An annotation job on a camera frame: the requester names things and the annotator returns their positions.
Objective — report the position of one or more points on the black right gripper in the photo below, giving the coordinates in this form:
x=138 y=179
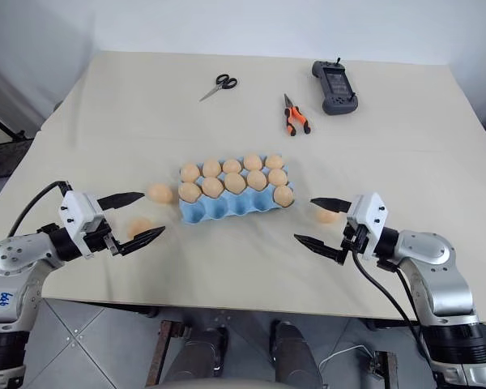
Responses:
x=355 y=240

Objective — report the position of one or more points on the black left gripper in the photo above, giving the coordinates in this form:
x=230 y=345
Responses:
x=99 y=239

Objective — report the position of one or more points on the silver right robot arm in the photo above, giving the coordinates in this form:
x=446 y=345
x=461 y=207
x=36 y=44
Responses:
x=433 y=263

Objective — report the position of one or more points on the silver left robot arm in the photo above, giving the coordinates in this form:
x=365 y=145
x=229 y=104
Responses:
x=22 y=259

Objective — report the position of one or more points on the blue egg tray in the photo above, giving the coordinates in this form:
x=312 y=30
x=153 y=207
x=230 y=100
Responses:
x=212 y=210

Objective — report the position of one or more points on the brown egg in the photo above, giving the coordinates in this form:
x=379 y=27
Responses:
x=252 y=161
x=212 y=186
x=274 y=162
x=231 y=165
x=277 y=176
x=328 y=216
x=211 y=167
x=189 y=172
x=256 y=180
x=283 y=195
x=139 y=226
x=189 y=191
x=160 y=193
x=235 y=182

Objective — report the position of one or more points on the cream table cloth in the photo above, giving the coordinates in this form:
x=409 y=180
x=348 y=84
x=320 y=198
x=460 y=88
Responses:
x=243 y=251

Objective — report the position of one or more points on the orange black pliers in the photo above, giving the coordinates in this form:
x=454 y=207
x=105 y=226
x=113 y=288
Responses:
x=295 y=117

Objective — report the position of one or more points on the dark rounded robot leg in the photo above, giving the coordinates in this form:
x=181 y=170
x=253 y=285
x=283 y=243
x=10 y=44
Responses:
x=293 y=356
x=202 y=356

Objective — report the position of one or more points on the rusty metal bar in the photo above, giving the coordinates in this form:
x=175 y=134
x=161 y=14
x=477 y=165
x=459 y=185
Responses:
x=160 y=352
x=384 y=370

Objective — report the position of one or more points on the dark grey remote controller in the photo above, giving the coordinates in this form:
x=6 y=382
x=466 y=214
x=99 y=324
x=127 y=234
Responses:
x=335 y=87

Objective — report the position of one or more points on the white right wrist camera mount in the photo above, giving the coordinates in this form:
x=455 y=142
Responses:
x=370 y=219

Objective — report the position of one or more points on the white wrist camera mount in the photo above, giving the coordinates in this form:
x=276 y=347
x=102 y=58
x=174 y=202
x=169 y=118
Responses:
x=79 y=212
x=370 y=219

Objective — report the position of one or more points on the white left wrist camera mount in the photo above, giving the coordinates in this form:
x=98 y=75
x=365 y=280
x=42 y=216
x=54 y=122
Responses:
x=79 y=212

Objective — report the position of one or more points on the black stand frame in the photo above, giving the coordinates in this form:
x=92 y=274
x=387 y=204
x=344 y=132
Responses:
x=8 y=125

